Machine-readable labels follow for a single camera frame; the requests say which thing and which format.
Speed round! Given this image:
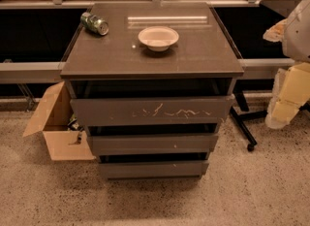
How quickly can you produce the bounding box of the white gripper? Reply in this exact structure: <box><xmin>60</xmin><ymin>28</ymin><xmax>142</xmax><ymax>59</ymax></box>
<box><xmin>263</xmin><ymin>19</ymin><xmax>310</xmax><ymax>129</ymax></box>

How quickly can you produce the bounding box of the grey top drawer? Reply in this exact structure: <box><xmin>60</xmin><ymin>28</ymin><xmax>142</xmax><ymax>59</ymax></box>
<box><xmin>71</xmin><ymin>95</ymin><xmax>234</xmax><ymax>126</ymax></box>

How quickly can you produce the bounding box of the grey drawer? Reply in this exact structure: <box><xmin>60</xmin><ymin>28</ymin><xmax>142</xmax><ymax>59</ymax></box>
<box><xmin>87</xmin><ymin>134</ymin><xmax>218</xmax><ymax>156</ymax></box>
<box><xmin>71</xmin><ymin>95</ymin><xmax>234</xmax><ymax>126</ymax></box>
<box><xmin>99</xmin><ymin>160</ymin><xmax>209</xmax><ymax>179</ymax></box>

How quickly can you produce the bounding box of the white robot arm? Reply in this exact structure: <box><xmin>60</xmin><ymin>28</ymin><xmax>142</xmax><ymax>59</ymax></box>
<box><xmin>263</xmin><ymin>0</ymin><xmax>310</xmax><ymax>129</ymax></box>

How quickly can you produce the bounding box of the dark side table top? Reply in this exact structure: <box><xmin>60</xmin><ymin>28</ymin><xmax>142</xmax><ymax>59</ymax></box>
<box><xmin>260</xmin><ymin>0</ymin><xmax>301</xmax><ymax>17</ymax></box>

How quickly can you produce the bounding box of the dark grey drawer cabinet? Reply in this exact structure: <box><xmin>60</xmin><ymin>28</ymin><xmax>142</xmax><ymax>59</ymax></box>
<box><xmin>63</xmin><ymin>3</ymin><xmax>243</xmax><ymax>165</ymax></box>

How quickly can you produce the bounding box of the grey bottom drawer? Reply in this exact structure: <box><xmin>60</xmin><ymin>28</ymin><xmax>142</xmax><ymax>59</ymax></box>
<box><xmin>99</xmin><ymin>160</ymin><xmax>209</xmax><ymax>179</ymax></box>

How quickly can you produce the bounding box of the grey middle drawer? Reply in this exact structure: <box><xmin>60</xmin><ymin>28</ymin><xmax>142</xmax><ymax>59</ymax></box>
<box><xmin>87</xmin><ymin>134</ymin><xmax>218</xmax><ymax>156</ymax></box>

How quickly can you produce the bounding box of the open cardboard box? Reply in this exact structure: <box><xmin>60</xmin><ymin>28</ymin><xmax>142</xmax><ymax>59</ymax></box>
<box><xmin>23</xmin><ymin>81</ymin><xmax>95</xmax><ymax>161</ymax></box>

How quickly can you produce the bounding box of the black wheeled stand base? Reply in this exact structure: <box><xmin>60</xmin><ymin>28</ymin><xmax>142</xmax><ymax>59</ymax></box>
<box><xmin>230</xmin><ymin>92</ymin><xmax>310</xmax><ymax>152</ymax></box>

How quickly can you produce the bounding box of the white paper bowl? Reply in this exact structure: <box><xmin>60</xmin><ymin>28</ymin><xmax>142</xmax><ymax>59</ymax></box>
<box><xmin>138</xmin><ymin>26</ymin><xmax>179</xmax><ymax>51</ymax></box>

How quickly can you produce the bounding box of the green soda can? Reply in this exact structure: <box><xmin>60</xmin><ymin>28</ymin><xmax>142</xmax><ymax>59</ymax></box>
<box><xmin>80</xmin><ymin>12</ymin><xmax>109</xmax><ymax>36</ymax></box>

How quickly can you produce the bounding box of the metal window rail frame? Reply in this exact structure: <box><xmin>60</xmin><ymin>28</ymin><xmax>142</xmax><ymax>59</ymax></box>
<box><xmin>0</xmin><ymin>0</ymin><xmax>310</xmax><ymax>84</ymax></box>

